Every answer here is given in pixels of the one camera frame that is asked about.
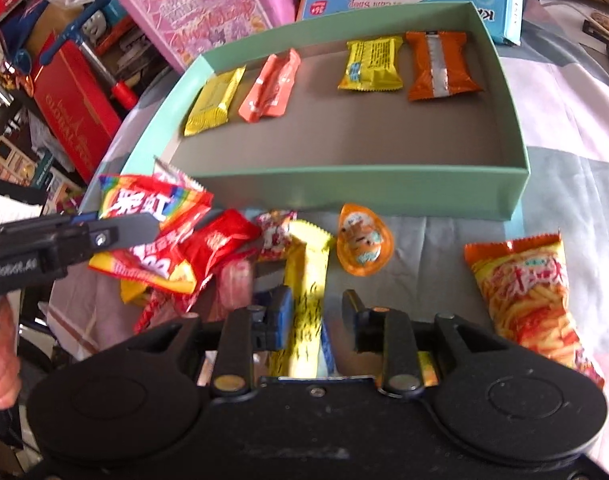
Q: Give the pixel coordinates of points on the mint green cardboard box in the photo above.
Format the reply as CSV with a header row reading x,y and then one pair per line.
x,y
334,130

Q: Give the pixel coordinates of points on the brown cardboard box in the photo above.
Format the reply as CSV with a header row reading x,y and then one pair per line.
x,y
49,25

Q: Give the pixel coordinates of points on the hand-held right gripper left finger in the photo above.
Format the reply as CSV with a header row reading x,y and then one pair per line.
x,y
282,317

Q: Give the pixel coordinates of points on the dark green small box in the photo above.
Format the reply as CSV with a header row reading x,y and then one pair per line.
x,y
43,170

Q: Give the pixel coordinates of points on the orange packet with silver stripe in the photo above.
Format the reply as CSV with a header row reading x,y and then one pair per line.
x,y
424,70

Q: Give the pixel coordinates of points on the yellow square snack packet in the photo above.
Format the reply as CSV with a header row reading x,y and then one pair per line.
x,y
369,65

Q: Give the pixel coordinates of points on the rainbow candy bag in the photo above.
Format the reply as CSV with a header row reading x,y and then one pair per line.
x,y
134,205

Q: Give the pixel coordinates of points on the pink candy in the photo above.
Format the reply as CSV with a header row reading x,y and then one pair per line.
x,y
234,285

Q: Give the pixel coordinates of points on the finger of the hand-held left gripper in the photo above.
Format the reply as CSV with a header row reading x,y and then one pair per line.
x,y
129,230
84,218

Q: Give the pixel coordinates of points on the red gift box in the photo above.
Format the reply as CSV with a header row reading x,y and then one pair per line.
x,y
69,105

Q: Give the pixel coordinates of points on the small yellow wafer packet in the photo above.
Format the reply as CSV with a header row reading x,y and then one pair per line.
x,y
214,100

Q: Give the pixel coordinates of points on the yellow green snack packet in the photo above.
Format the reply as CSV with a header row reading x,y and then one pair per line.
x,y
132,292

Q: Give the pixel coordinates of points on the long yellow snack bar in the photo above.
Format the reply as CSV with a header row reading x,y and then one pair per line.
x,y
307,280

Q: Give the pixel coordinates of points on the orange fries snack bag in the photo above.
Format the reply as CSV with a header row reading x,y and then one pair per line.
x,y
524,300

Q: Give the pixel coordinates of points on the blue red metal toy scooter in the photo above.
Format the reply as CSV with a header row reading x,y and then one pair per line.
x,y
92,20

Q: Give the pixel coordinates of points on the white paper sheet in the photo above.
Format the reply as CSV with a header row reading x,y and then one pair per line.
x,y
9,207

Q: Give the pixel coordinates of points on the pink paper gift bag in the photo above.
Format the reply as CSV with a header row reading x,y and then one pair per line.
x,y
194,5

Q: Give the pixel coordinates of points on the salmon pink snack packet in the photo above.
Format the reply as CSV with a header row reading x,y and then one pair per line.
x,y
269,87

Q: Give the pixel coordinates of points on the orange jelly cup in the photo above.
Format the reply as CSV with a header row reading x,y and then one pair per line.
x,y
362,240

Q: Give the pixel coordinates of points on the person's left hand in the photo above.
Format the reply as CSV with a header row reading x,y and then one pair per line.
x,y
4,370

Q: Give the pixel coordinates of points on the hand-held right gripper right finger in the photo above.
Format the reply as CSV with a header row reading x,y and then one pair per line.
x,y
354,320

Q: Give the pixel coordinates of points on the small red white candy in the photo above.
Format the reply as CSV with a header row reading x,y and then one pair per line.
x,y
274,232

